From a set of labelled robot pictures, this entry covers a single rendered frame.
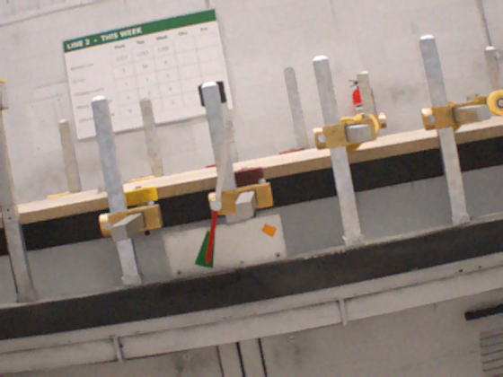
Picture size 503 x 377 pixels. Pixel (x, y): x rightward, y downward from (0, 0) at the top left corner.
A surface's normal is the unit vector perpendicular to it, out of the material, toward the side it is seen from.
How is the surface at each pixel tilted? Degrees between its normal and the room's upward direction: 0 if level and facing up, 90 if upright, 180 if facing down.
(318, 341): 90
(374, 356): 90
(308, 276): 90
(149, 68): 90
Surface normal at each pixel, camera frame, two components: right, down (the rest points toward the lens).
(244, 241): -0.02, 0.06
